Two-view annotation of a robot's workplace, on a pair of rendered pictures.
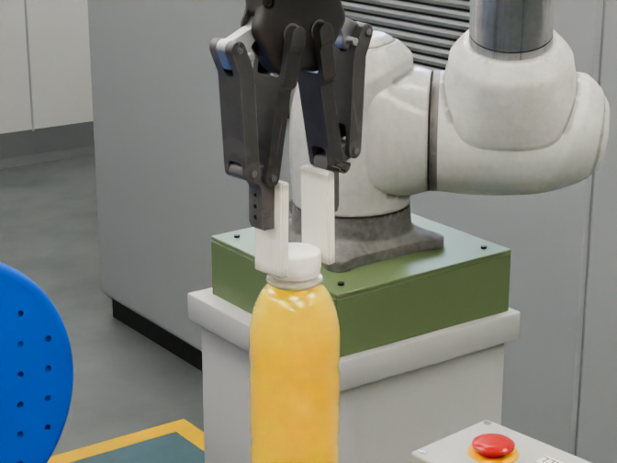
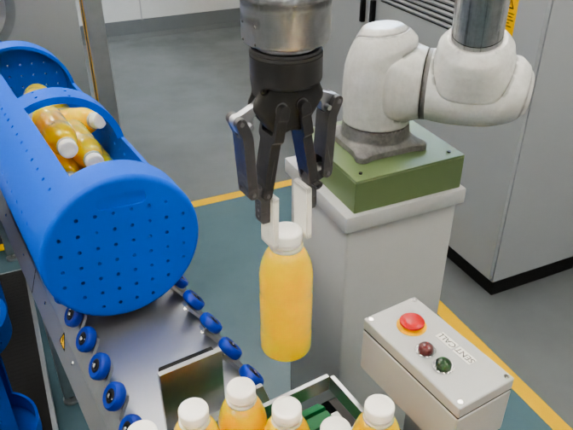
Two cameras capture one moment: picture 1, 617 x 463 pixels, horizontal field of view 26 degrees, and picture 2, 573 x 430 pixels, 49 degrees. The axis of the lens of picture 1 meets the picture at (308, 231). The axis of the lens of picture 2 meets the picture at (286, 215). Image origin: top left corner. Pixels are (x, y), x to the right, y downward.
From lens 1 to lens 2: 0.35 m
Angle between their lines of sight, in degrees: 18
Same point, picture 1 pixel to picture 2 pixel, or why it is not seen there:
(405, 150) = (406, 98)
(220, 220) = (336, 75)
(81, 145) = not seen: hidden behind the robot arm
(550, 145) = (493, 103)
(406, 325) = (396, 196)
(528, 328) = (487, 159)
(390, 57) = (402, 41)
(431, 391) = (409, 229)
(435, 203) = not seen: hidden behind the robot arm
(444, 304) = (420, 184)
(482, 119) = (453, 85)
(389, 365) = (384, 217)
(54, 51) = not seen: outside the picture
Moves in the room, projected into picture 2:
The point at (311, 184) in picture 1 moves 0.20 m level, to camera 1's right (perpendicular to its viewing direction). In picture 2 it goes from (298, 191) to (475, 208)
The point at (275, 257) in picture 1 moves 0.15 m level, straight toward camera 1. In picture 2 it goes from (270, 238) to (242, 325)
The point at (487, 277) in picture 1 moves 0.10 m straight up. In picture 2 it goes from (448, 170) to (454, 129)
